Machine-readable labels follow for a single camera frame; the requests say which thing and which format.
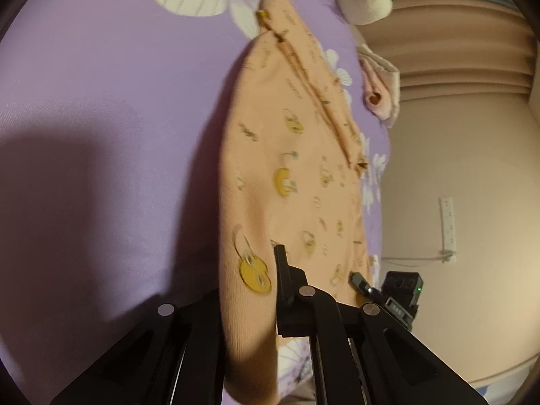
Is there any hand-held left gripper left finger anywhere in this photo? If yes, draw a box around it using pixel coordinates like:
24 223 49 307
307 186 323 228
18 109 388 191
51 289 224 405

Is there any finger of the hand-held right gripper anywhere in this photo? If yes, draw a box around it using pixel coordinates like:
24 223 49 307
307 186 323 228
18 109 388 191
349 272 382 304

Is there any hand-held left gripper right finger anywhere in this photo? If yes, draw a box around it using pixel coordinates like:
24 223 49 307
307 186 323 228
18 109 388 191
274 244 487 405

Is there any orange cartoon print garment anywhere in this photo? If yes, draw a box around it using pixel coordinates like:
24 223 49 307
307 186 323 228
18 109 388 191
219 0 374 401

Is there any white power strip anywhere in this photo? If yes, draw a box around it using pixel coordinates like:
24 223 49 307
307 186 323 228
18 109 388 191
440 196 457 263

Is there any pink and cream folded cloth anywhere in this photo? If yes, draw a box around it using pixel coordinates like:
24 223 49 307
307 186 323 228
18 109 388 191
357 44 402 128

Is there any purple floral bedsheet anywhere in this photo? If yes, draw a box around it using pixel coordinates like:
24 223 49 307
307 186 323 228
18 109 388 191
0 0 391 405

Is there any beige padded headboard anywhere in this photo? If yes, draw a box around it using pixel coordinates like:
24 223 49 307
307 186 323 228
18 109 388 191
349 0 535 103

